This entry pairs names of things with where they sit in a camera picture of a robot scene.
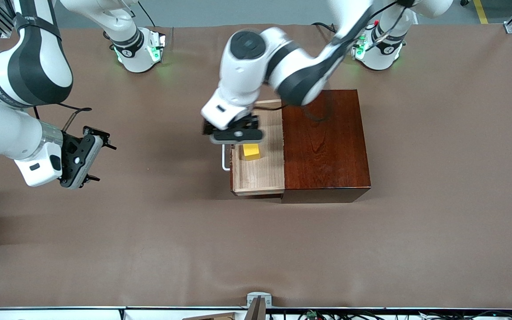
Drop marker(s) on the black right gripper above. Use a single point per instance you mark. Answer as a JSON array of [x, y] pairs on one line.
[[70, 143]]

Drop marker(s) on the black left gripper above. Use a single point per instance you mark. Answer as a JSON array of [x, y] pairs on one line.
[[206, 128]]

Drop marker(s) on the yellow block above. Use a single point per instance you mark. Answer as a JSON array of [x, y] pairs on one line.
[[251, 152]]

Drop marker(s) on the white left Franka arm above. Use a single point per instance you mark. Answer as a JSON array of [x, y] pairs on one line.
[[238, 89]]

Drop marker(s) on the dark red wooden cabinet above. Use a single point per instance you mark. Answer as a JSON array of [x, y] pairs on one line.
[[327, 142]]

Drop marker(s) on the light wooden board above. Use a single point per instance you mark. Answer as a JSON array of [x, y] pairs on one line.
[[211, 317]]

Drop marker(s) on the grey metal bracket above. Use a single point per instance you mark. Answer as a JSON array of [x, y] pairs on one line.
[[259, 297]]

